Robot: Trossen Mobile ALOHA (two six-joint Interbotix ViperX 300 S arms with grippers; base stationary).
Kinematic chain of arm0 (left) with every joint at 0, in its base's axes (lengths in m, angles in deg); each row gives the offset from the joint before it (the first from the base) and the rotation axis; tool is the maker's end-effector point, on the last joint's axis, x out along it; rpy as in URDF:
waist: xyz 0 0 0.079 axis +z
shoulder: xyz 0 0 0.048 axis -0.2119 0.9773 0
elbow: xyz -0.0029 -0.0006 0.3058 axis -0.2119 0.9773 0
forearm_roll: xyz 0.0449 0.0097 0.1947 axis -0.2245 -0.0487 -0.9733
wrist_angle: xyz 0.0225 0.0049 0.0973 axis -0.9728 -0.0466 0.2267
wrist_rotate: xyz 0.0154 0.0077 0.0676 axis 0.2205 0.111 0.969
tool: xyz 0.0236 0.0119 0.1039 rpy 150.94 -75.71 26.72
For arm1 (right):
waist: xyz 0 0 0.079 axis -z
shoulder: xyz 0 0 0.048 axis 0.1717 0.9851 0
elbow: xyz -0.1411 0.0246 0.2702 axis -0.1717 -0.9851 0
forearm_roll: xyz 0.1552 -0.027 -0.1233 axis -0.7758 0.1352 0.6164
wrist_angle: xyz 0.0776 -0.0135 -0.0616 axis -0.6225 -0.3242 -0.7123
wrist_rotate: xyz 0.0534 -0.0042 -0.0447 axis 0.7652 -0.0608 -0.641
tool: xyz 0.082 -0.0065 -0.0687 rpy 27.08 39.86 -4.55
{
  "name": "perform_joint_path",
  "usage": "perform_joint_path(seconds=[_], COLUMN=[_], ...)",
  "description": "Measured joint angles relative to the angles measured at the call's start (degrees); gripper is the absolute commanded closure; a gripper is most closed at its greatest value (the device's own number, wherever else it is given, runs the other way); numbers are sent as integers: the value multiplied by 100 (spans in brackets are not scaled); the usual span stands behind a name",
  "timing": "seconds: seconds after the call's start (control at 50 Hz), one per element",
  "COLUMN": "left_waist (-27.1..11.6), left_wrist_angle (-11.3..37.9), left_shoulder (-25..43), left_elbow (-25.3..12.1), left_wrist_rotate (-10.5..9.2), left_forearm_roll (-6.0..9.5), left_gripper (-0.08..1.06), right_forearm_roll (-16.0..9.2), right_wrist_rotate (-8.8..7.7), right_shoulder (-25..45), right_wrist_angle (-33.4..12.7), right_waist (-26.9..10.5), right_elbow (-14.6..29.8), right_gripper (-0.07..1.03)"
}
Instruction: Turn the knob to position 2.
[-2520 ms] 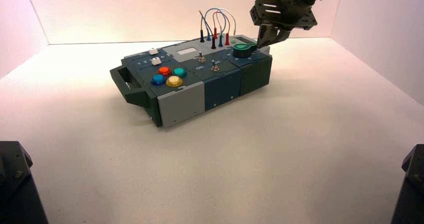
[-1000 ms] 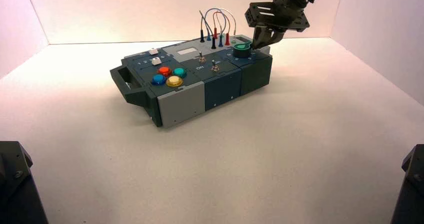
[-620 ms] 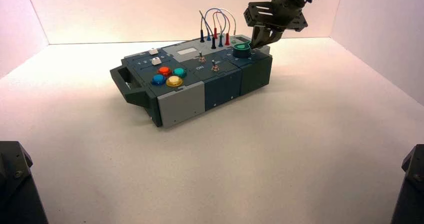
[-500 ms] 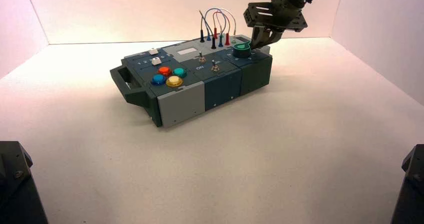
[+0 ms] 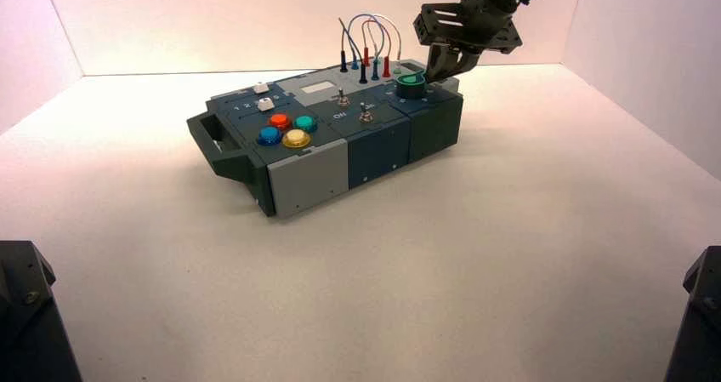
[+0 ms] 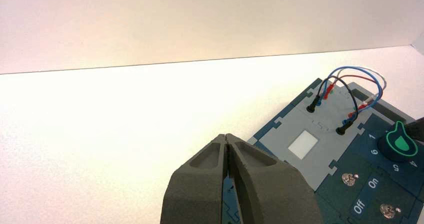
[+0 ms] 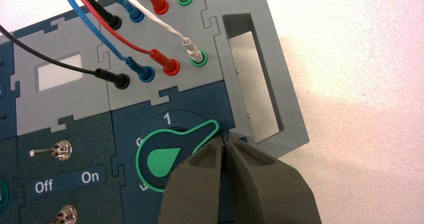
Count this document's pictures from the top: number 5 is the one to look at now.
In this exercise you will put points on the metal toggle switch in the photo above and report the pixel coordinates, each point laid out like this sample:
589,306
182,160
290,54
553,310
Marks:
366,114
343,100

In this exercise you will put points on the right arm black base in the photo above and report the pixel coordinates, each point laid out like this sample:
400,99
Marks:
698,323

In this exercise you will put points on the orange round push button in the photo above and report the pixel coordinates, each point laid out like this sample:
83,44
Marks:
280,121

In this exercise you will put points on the white rectangular display window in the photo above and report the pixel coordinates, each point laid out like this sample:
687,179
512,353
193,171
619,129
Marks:
317,87

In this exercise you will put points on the yellow round push button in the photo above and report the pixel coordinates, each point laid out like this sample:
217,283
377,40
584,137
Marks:
296,139

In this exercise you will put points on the blue round push button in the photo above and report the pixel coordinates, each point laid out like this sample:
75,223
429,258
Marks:
269,136

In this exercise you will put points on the teal round push button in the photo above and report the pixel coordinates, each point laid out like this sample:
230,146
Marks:
306,123

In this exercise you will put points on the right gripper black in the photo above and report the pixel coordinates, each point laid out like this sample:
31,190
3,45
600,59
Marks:
467,30

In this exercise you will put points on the white slider key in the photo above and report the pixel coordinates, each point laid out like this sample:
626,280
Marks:
266,104
261,88

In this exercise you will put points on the dark knob green pointer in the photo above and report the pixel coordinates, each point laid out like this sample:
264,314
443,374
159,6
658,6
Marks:
410,89

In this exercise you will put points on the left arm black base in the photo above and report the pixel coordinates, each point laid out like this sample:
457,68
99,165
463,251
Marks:
28,323

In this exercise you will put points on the blue grey control box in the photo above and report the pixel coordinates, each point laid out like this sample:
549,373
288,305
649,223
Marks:
315,165

